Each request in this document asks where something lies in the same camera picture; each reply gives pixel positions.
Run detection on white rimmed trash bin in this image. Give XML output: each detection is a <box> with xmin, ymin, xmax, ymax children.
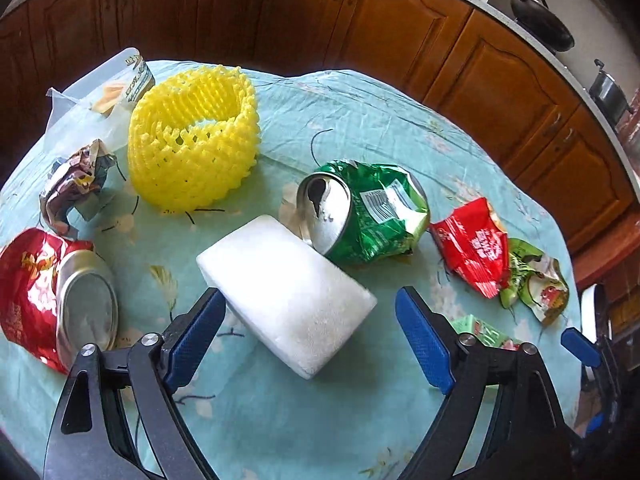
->
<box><xmin>580</xmin><ymin>284</ymin><xmax>610</xmax><ymax>341</ymax></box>

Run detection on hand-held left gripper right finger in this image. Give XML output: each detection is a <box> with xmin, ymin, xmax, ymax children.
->
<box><xmin>395</xmin><ymin>286</ymin><xmax>576</xmax><ymax>480</ymax></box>

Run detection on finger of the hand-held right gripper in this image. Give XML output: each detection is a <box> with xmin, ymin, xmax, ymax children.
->
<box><xmin>561</xmin><ymin>327</ymin><xmax>603</xmax><ymax>368</ymax></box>
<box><xmin>582</xmin><ymin>410</ymin><xmax>608</xmax><ymax>436</ymax></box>

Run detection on clear plastic bag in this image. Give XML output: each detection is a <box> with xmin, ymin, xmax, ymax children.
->
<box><xmin>46</xmin><ymin>47</ymin><xmax>157</xmax><ymax>153</ymax></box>

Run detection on crumpled red snack wrapper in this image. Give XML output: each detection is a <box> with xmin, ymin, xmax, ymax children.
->
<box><xmin>430</xmin><ymin>196</ymin><xmax>511</xmax><ymax>300</ymax></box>

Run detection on yellow foam fruit net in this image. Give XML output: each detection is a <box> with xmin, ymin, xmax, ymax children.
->
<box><xmin>127</xmin><ymin>65</ymin><xmax>260</xmax><ymax>213</ymax></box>

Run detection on crumpled green snack wrapper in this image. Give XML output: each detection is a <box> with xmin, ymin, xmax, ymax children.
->
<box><xmin>500</xmin><ymin>237</ymin><xmax>571</xmax><ymax>328</ymax></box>

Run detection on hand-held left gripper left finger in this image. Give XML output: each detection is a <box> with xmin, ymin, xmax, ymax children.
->
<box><xmin>42</xmin><ymin>287</ymin><xmax>227</xmax><ymax>480</ymax></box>

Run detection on crumpled silver wrapper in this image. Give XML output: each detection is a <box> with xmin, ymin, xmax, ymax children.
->
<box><xmin>39</xmin><ymin>139</ymin><xmax>118</xmax><ymax>238</ymax></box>

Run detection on steel cooking pot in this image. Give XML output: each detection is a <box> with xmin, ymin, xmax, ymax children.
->
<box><xmin>589</xmin><ymin>59</ymin><xmax>632</xmax><ymax>128</ymax></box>

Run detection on crushed red drink can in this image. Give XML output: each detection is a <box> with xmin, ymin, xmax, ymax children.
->
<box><xmin>0</xmin><ymin>227</ymin><xmax>121</xmax><ymax>376</ymax></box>

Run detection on black wok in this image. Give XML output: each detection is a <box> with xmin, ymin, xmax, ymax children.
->
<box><xmin>489</xmin><ymin>0</ymin><xmax>576</xmax><ymax>53</ymax></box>

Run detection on crushed green drink can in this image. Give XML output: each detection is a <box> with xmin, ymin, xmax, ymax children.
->
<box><xmin>296</xmin><ymin>159</ymin><xmax>432</xmax><ymax>267</ymax></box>

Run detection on small green packet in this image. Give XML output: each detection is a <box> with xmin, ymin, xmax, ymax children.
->
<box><xmin>450</xmin><ymin>314</ymin><xmax>522</xmax><ymax>352</ymax></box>

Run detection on white foam block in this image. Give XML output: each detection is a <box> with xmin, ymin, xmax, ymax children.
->
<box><xmin>196</xmin><ymin>214</ymin><xmax>378</xmax><ymax>380</ymax></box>

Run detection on wooden lower cabinets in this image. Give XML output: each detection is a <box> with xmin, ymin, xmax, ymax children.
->
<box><xmin>0</xmin><ymin>0</ymin><xmax>636</xmax><ymax>256</ymax></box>

